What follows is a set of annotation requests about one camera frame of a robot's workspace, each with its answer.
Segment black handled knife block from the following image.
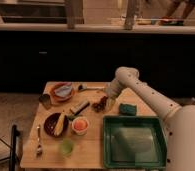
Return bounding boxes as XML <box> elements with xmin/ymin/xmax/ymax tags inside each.
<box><xmin>70</xmin><ymin>101</ymin><xmax>90</xmax><ymax>115</ymax></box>

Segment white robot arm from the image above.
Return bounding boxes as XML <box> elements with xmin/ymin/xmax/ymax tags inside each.
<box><xmin>106</xmin><ymin>67</ymin><xmax>195</xmax><ymax>171</ymax></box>

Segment dark red bowl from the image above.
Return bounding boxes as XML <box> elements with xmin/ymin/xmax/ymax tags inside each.
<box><xmin>44</xmin><ymin>113</ymin><xmax>69</xmax><ymax>137</ymax></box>

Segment metal fork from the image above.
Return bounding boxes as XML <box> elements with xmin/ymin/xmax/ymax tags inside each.
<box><xmin>36</xmin><ymin>125</ymin><xmax>43</xmax><ymax>156</ymax></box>

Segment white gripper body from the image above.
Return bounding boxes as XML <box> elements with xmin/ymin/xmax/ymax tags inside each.
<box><xmin>105</xmin><ymin>79</ymin><xmax>125</xmax><ymax>99</ymax></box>

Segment person legs in background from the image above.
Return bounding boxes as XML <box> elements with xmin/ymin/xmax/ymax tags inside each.
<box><xmin>159</xmin><ymin>0</ymin><xmax>195</xmax><ymax>26</ymax></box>

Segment yellow corn cob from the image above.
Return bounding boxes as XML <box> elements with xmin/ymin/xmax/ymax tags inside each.
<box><xmin>54</xmin><ymin>113</ymin><xmax>65</xmax><ymax>136</ymax></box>

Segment yellow gripper fingers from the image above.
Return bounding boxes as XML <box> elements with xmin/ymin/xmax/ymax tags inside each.
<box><xmin>105</xmin><ymin>98</ymin><xmax>116</xmax><ymax>111</ymax></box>

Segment green plastic cup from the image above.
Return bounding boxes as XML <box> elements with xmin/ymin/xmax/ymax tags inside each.
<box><xmin>59</xmin><ymin>139</ymin><xmax>74</xmax><ymax>156</ymax></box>

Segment dark grape bunch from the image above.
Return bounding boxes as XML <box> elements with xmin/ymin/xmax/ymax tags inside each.
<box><xmin>92</xmin><ymin>96</ymin><xmax>108</xmax><ymax>113</ymax></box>

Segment small metal cup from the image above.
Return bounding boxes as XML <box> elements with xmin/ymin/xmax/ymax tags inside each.
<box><xmin>39</xmin><ymin>94</ymin><xmax>52</xmax><ymax>110</ymax></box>

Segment green plastic tray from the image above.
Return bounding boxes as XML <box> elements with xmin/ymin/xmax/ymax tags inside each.
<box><xmin>103</xmin><ymin>116</ymin><xmax>167</xmax><ymax>170</ymax></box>

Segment black chair frame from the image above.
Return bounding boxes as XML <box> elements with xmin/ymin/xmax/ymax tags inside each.
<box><xmin>0</xmin><ymin>125</ymin><xmax>20</xmax><ymax>171</ymax></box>

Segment orange plate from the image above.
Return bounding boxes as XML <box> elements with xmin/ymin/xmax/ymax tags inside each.
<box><xmin>50</xmin><ymin>82</ymin><xmax>75</xmax><ymax>102</ymax></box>

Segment white cup with orange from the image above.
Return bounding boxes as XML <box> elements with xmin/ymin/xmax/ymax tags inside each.
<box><xmin>72</xmin><ymin>117</ymin><xmax>89</xmax><ymax>135</ymax></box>

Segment green sponge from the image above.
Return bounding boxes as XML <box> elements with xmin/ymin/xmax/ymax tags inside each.
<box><xmin>119</xmin><ymin>104</ymin><xmax>137</xmax><ymax>116</ymax></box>

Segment blue cloth on plate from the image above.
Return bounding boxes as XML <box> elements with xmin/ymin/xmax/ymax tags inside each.
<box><xmin>54</xmin><ymin>84</ymin><xmax>72</xmax><ymax>97</ymax></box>

